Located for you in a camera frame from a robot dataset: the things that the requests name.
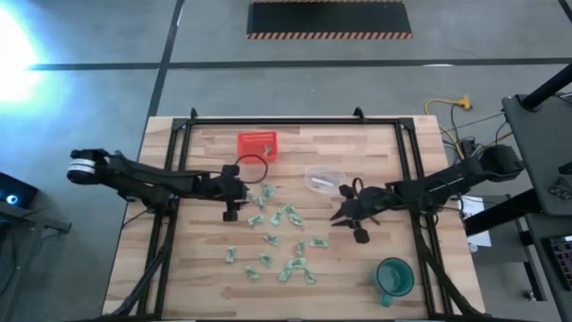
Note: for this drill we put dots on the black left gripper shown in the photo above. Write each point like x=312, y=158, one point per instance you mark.
x=225, y=190

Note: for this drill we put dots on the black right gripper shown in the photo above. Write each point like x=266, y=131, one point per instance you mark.
x=373, y=201

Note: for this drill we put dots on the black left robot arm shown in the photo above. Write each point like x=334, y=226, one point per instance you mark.
x=147, y=179

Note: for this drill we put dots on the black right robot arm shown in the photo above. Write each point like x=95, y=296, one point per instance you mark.
x=447, y=181

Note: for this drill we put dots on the clear plastic container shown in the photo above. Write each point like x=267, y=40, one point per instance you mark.
x=313, y=188

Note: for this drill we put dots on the orange plastic basket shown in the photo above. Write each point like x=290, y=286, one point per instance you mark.
x=250, y=143

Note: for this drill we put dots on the green glass mug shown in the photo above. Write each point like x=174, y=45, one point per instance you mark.
x=395, y=277

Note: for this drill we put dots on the white paper sheet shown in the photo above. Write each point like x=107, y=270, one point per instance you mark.
x=471, y=205

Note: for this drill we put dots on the black stand leg beam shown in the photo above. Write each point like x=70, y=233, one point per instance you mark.
x=500, y=212

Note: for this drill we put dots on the dark grey desk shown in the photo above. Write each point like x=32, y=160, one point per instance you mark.
x=536, y=255

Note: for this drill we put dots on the black hazard-striped floor mat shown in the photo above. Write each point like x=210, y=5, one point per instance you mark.
x=328, y=18

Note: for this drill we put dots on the dark grey side table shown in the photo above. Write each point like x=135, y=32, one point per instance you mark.
x=536, y=147

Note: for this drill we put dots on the dark grey low stand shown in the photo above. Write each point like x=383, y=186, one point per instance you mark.
x=40, y=219

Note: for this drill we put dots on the colourful backlit keyboard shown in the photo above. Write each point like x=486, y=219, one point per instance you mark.
x=564, y=264

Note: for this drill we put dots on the black device blue light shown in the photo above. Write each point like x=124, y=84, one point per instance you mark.
x=13, y=197

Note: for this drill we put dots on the black round pole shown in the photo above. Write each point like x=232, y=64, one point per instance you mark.
x=547, y=89

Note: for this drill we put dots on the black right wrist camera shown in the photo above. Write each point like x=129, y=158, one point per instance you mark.
x=345, y=191

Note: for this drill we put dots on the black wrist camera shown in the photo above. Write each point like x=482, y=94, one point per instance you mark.
x=230, y=170
x=345, y=191

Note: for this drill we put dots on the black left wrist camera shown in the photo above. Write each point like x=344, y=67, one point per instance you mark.
x=230, y=170

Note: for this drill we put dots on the black metal table frame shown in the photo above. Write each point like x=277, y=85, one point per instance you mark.
x=290, y=121

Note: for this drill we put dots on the black perforated bracket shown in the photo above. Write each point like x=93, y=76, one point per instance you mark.
x=561, y=190

